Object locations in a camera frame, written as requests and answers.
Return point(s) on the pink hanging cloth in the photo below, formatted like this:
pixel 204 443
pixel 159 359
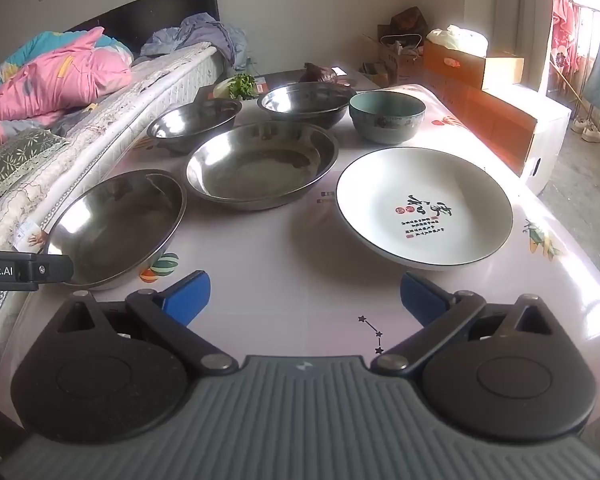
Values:
pixel 565 35

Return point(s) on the deep stainless steel bowl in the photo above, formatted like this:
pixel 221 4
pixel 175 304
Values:
pixel 110 230

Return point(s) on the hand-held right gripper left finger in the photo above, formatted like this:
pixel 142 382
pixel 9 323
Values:
pixel 190 295

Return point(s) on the blue-grey clothes pile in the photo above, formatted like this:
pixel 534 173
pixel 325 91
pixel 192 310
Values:
pixel 205 35

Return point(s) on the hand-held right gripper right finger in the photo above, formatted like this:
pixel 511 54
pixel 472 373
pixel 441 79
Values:
pixel 420 300

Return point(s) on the dark wooden headboard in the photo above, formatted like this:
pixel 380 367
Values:
pixel 180 5

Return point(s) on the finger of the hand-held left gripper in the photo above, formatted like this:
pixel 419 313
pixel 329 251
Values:
pixel 55 268

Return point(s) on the napa cabbage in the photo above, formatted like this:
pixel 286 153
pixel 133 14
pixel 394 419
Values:
pixel 240 87

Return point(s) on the teal ceramic bowl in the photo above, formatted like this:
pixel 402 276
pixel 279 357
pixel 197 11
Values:
pixel 387 120

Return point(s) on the white quilted mattress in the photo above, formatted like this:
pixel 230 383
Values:
pixel 130 105

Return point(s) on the purple cabbage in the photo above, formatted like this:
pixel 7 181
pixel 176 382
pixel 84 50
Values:
pixel 317 74

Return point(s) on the white plastic bag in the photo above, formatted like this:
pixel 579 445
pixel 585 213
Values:
pixel 455 40

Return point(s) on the white printed ceramic plate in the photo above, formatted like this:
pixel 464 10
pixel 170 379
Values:
pixel 420 210

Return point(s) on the green leaf-print pillow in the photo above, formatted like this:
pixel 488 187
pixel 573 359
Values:
pixel 15 160

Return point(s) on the white shoe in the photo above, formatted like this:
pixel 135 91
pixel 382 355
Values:
pixel 592 135
pixel 580 125

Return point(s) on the printed pink tablecloth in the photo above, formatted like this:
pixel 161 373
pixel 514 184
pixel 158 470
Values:
pixel 280 260

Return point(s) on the orange-brown cardboard box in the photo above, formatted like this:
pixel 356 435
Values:
pixel 470 67

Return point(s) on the dark brown bag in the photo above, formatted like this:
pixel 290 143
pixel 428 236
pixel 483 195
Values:
pixel 410 20

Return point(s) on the small stainless steel bowl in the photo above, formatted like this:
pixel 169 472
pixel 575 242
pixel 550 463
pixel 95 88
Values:
pixel 190 127

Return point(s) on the mattress label card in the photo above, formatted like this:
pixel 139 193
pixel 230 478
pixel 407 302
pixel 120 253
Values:
pixel 30 236

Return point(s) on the wide stainless steel basin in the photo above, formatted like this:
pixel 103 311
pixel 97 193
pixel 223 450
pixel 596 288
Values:
pixel 260 170

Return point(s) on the open cardboard box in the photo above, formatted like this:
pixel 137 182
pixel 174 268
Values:
pixel 395 62

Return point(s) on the pink patterned quilt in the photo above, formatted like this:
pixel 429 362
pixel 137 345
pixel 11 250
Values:
pixel 55 80

